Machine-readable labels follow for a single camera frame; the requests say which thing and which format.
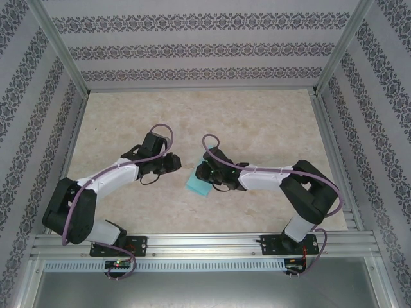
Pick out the teal paper sheet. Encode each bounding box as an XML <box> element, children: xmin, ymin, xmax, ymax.
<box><xmin>185</xmin><ymin>144</ymin><xmax>215</xmax><ymax>198</ymax></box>

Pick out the grey sheet metal panel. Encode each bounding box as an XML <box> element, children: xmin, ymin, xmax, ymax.
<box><xmin>30</xmin><ymin>258</ymin><xmax>396</xmax><ymax>308</ymax></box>

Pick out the aluminium cross rail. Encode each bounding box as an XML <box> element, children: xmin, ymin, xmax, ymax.
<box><xmin>86</xmin><ymin>85</ymin><xmax>317</xmax><ymax>94</ymax></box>

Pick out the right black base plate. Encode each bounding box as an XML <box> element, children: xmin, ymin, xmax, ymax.
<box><xmin>260</xmin><ymin>234</ymin><xmax>320</xmax><ymax>257</ymax></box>

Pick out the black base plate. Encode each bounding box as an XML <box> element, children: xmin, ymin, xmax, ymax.
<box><xmin>89</xmin><ymin>235</ymin><xmax>149</xmax><ymax>257</ymax></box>
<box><xmin>260</xmin><ymin>234</ymin><xmax>320</xmax><ymax>257</ymax></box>

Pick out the aluminium side rail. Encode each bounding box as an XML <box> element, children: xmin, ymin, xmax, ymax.
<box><xmin>310</xmin><ymin>89</ymin><xmax>367</xmax><ymax>234</ymax></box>
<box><xmin>43</xmin><ymin>91</ymin><xmax>91</xmax><ymax>235</ymax></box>

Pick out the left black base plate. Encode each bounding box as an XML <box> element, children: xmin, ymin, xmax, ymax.
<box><xmin>89</xmin><ymin>235</ymin><xmax>149</xmax><ymax>257</ymax></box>

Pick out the slotted grey cable duct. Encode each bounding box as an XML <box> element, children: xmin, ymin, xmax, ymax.
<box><xmin>43</xmin><ymin>259</ymin><xmax>286</xmax><ymax>273</ymax></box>

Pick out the aluminium corner post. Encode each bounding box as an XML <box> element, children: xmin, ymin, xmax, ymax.
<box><xmin>313</xmin><ymin>0</ymin><xmax>375</xmax><ymax>96</ymax></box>
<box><xmin>28</xmin><ymin>0</ymin><xmax>91</xmax><ymax>96</ymax></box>

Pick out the aluminium frame strut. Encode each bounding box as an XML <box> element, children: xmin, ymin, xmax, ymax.
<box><xmin>374</xmin><ymin>256</ymin><xmax>402</xmax><ymax>308</ymax></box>
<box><xmin>12</xmin><ymin>259</ymin><xmax>44</xmax><ymax>308</ymax></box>

